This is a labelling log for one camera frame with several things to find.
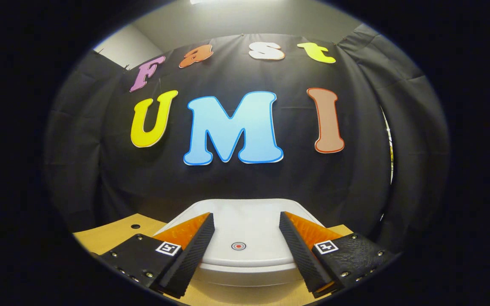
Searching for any white desktop garbage bin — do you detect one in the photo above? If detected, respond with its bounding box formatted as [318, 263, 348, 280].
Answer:
[154, 198, 348, 304]

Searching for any ceiling light panel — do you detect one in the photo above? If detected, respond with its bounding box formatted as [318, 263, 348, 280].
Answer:
[190, 0, 280, 5]

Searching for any black backdrop cloth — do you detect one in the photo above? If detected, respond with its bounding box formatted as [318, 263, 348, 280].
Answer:
[45, 23, 450, 251]

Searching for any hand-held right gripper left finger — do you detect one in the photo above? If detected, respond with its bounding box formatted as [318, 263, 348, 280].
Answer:
[96, 212, 216, 299]

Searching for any wooden desktop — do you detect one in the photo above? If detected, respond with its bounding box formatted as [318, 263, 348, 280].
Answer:
[73, 213, 354, 306]

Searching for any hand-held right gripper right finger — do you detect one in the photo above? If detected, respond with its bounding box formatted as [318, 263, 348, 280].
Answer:
[279, 211, 395, 299]

